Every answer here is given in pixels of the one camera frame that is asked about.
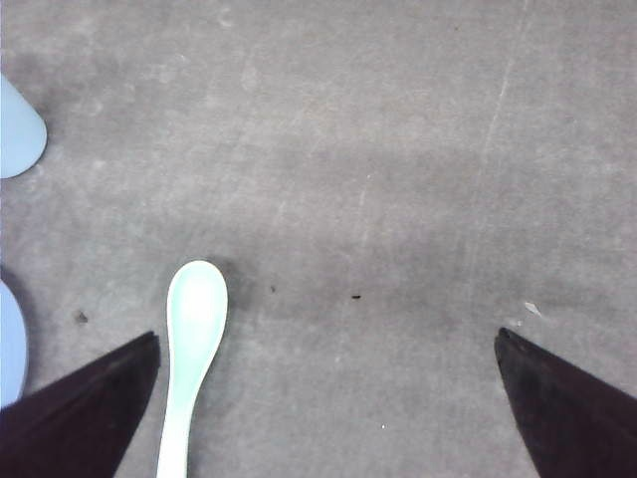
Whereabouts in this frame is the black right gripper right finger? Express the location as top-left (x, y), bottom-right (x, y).
top-left (494, 328), bottom-right (636, 477)

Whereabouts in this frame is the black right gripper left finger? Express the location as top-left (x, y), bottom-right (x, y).
top-left (1, 332), bottom-right (160, 477)

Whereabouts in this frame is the mint green plastic spoon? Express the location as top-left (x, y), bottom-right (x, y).
top-left (156, 260), bottom-right (228, 477)

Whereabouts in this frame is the light blue plastic cup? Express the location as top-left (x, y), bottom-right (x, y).
top-left (1, 76), bottom-right (48, 179)

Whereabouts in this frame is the blue plastic plate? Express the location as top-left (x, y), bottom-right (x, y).
top-left (1, 282), bottom-right (28, 408)

